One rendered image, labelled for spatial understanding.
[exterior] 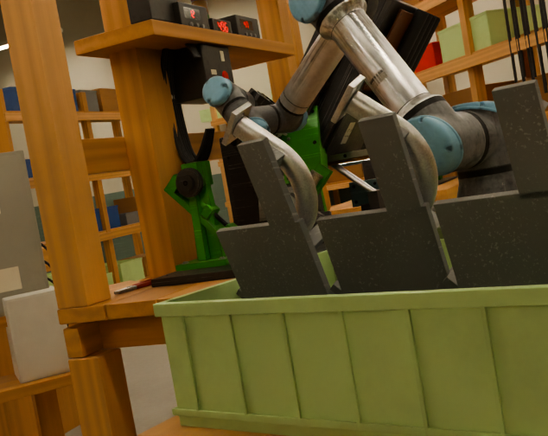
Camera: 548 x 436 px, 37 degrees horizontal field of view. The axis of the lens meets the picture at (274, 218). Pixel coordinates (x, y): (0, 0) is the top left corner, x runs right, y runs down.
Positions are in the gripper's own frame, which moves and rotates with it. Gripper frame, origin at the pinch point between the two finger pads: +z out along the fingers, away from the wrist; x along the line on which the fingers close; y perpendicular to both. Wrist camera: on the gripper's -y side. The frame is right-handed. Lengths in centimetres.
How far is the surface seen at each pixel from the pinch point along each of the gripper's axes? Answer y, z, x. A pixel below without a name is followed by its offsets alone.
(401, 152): 19, -110, -80
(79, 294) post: -52, -51, -15
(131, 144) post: -25.2, -23.4, 19.2
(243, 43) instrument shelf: 13.6, 8.5, 32.5
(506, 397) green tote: 7, -115, -107
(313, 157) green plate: 1.8, 2.7, -13.4
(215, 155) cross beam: -20.7, 25.4, 26.9
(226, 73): 4.3, -0.5, 24.4
